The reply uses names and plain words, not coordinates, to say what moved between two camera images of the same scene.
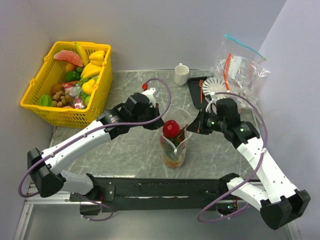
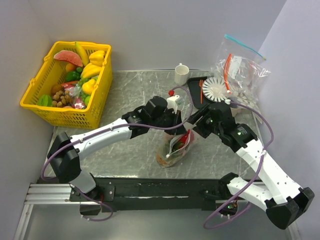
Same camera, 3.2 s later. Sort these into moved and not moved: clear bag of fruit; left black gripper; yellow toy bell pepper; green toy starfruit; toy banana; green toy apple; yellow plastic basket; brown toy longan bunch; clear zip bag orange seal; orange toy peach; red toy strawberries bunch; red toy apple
Moved: left black gripper; red toy apple; clear bag of fruit; red toy strawberries bunch
Not moved: toy banana; green toy apple; yellow plastic basket; brown toy longan bunch; yellow toy bell pepper; green toy starfruit; clear zip bag orange seal; orange toy peach
